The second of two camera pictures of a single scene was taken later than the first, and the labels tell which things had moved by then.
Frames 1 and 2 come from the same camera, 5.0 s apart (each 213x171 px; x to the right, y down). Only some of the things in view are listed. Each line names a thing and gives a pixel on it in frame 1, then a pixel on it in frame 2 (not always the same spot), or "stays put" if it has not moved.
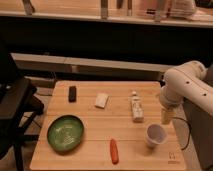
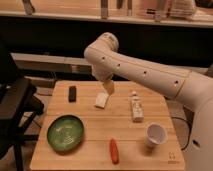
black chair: [19, 108] stays put
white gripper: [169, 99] -> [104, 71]
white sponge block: [101, 100] stays put
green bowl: [65, 133] stays put
